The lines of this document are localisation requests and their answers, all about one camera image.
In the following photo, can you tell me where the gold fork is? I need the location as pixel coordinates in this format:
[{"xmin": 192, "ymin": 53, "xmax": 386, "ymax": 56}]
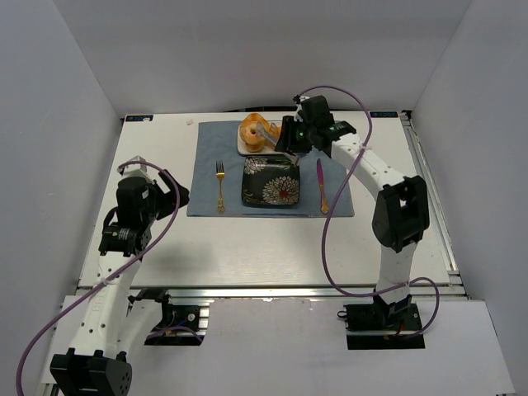
[{"xmin": 216, "ymin": 160, "xmax": 225, "ymax": 214}]

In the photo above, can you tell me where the purple gold knife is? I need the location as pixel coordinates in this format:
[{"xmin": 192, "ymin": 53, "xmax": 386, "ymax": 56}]
[{"xmin": 316, "ymin": 158, "xmax": 329, "ymax": 215}]

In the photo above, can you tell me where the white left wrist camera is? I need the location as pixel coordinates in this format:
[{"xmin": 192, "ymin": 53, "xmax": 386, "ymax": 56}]
[{"xmin": 117, "ymin": 156, "xmax": 150, "ymax": 181}]

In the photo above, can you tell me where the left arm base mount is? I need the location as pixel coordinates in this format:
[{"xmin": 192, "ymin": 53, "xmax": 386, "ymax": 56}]
[{"xmin": 128, "ymin": 288, "xmax": 204, "ymax": 347}]

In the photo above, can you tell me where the aluminium front table rail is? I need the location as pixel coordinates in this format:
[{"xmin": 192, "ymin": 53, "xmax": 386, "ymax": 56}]
[{"xmin": 76, "ymin": 282, "xmax": 465, "ymax": 304}]

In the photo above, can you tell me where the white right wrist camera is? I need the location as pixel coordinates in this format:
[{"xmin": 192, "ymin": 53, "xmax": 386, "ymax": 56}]
[{"xmin": 293, "ymin": 95, "xmax": 309, "ymax": 122}]

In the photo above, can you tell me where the orange ring donut bread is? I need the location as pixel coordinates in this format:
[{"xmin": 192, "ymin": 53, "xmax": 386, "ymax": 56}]
[{"xmin": 238, "ymin": 121, "xmax": 266, "ymax": 153}]

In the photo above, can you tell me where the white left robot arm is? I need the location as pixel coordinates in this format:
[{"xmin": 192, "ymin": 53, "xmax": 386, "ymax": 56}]
[{"xmin": 49, "ymin": 160, "xmax": 189, "ymax": 395}]

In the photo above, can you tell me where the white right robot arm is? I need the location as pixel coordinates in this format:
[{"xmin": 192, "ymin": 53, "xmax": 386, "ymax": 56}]
[{"xmin": 276, "ymin": 96, "xmax": 430, "ymax": 313}]

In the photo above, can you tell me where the blue cloth placemat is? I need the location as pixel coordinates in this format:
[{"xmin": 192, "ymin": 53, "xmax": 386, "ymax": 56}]
[{"xmin": 187, "ymin": 121, "xmax": 347, "ymax": 218}]

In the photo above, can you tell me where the white rectangular serving tray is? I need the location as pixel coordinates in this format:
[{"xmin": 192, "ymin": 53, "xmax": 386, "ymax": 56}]
[{"xmin": 237, "ymin": 121, "xmax": 281, "ymax": 156}]

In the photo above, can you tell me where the left blue table sticker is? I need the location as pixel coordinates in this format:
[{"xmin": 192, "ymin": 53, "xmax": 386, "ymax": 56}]
[{"xmin": 125, "ymin": 115, "xmax": 153, "ymax": 122}]

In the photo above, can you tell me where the blue table sticker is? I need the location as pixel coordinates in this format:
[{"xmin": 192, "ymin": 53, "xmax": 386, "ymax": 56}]
[
  {"xmin": 370, "ymin": 111, "xmax": 399, "ymax": 118},
  {"xmin": 125, "ymin": 115, "xmax": 153, "ymax": 122}
]

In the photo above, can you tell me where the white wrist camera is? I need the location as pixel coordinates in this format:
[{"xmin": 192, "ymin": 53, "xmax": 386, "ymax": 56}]
[
  {"xmin": 293, "ymin": 95, "xmax": 309, "ymax": 122},
  {"xmin": 117, "ymin": 156, "xmax": 150, "ymax": 181}
]

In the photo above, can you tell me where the black floral square plate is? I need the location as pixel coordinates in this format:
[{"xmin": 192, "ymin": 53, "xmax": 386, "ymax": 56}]
[{"xmin": 241, "ymin": 155, "xmax": 300, "ymax": 208}]

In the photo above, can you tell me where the aluminium right side rail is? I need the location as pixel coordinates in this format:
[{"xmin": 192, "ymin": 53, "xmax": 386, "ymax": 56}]
[{"xmin": 399, "ymin": 110, "xmax": 470, "ymax": 299}]

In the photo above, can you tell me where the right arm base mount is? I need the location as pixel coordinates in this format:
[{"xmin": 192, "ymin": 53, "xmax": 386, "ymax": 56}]
[{"xmin": 337, "ymin": 298, "xmax": 426, "ymax": 351}]

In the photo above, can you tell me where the right blue table sticker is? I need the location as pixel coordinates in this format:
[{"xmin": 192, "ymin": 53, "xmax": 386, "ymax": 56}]
[{"xmin": 370, "ymin": 111, "xmax": 399, "ymax": 118}]

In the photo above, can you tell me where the back orange donut bread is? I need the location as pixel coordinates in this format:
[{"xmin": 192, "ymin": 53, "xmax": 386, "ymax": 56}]
[{"xmin": 241, "ymin": 112, "xmax": 269, "ymax": 129}]

